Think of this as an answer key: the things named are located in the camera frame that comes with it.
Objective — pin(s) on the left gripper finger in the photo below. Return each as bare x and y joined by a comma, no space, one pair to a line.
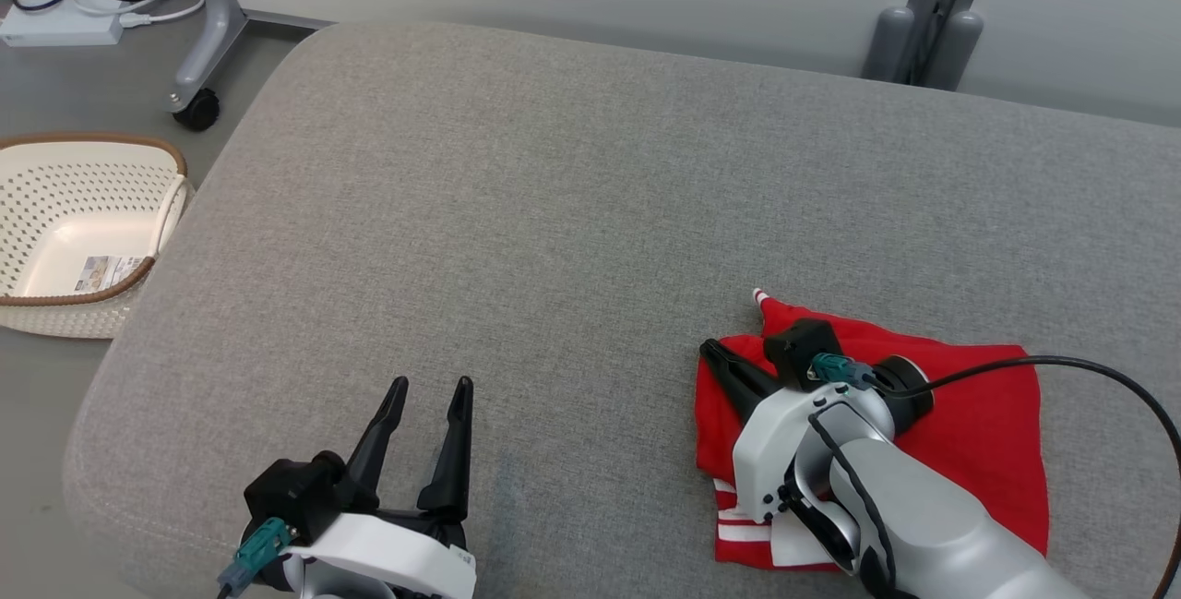
380,442
452,470

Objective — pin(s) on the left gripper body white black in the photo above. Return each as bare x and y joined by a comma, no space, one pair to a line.
387,553

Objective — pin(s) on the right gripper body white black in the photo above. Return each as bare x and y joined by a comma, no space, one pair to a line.
770,451

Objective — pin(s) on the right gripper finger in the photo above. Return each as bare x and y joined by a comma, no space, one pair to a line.
738,382

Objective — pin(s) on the red basketball jersey white sleeves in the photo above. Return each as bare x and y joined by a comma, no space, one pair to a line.
987,451

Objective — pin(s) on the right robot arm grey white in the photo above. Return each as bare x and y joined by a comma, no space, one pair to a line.
923,525

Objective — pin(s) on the paper label in basket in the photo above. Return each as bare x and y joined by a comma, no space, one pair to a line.
111,273

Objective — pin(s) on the cream perforated laundry basket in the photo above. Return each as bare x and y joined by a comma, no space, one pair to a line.
55,202

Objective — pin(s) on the grey cart leg with caster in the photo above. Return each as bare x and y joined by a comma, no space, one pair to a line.
217,17

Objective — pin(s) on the white power strip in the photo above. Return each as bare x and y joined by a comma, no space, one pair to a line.
60,27

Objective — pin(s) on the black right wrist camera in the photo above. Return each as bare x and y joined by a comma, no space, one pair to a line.
801,345

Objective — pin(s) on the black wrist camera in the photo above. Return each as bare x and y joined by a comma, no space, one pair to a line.
291,493
801,345

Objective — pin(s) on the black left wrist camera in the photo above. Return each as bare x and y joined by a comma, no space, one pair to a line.
291,493

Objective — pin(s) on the grey metal partition post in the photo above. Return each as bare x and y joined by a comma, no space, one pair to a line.
932,8

